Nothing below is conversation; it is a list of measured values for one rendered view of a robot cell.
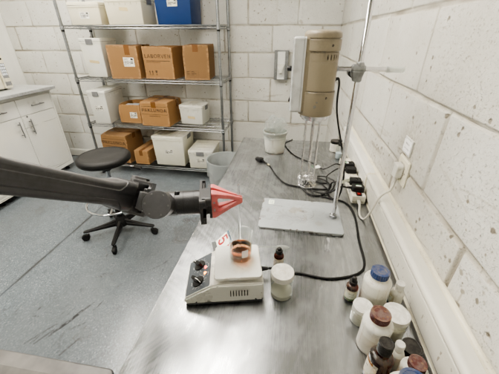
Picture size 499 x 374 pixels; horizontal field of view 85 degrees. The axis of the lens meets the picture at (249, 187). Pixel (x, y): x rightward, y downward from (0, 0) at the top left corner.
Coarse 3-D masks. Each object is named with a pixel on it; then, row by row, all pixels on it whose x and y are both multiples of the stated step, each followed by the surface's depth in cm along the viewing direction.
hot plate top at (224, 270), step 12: (216, 252) 74; (228, 252) 74; (252, 252) 74; (216, 264) 71; (228, 264) 71; (252, 264) 71; (216, 276) 67; (228, 276) 67; (240, 276) 67; (252, 276) 67
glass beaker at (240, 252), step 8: (232, 232) 72; (248, 232) 72; (232, 240) 67; (248, 240) 67; (232, 248) 68; (240, 248) 68; (248, 248) 69; (232, 256) 70; (240, 256) 69; (248, 256) 70; (240, 264) 70
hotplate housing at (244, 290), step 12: (204, 288) 68; (216, 288) 67; (228, 288) 67; (240, 288) 68; (252, 288) 68; (192, 300) 69; (204, 300) 69; (216, 300) 69; (228, 300) 70; (240, 300) 70; (252, 300) 71
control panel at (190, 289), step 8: (208, 256) 77; (192, 264) 78; (208, 264) 74; (192, 272) 75; (200, 272) 73; (208, 272) 71; (192, 280) 72; (208, 280) 69; (192, 288) 70; (200, 288) 68
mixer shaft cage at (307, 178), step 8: (304, 128) 87; (312, 128) 87; (304, 136) 88; (312, 136) 88; (304, 144) 89; (312, 144) 92; (304, 176) 95; (312, 176) 94; (304, 184) 94; (312, 184) 95
